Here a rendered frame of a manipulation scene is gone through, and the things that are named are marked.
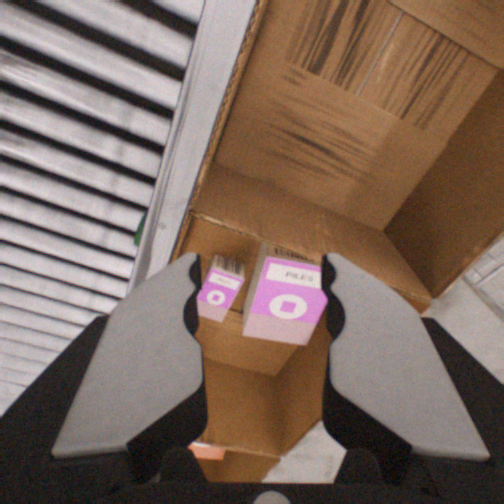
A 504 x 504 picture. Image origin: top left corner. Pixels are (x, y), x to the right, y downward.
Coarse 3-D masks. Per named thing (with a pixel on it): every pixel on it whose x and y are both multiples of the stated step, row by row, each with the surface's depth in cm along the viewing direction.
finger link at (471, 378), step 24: (432, 336) 8; (456, 360) 7; (456, 384) 7; (480, 384) 7; (480, 408) 6; (480, 432) 6; (432, 456) 5; (408, 480) 6; (432, 480) 5; (456, 480) 5; (480, 480) 5
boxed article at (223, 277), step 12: (216, 264) 48; (228, 264) 49; (240, 264) 51; (204, 276) 51; (216, 276) 47; (228, 276) 47; (240, 276) 48; (204, 288) 49; (216, 288) 49; (228, 288) 49; (204, 300) 50; (216, 300) 50; (228, 300) 50; (204, 312) 51; (216, 312) 51
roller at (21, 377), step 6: (0, 366) 90; (0, 372) 89; (6, 372) 89; (12, 372) 90; (18, 372) 90; (24, 372) 91; (0, 378) 90; (6, 378) 90; (12, 378) 90; (18, 378) 90; (24, 378) 90; (30, 378) 91; (24, 384) 91
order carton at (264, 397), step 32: (192, 224) 47; (224, 256) 50; (256, 256) 50; (224, 320) 58; (320, 320) 57; (224, 352) 63; (256, 352) 63; (288, 352) 63; (320, 352) 54; (224, 384) 61; (256, 384) 64; (288, 384) 61; (320, 384) 50; (224, 416) 56; (256, 416) 58; (288, 416) 56; (320, 416) 48; (256, 448) 53; (288, 448) 53
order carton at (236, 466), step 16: (224, 448) 52; (208, 464) 84; (224, 464) 79; (240, 464) 70; (256, 464) 62; (272, 464) 56; (208, 480) 81; (224, 480) 75; (240, 480) 67; (256, 480) 60
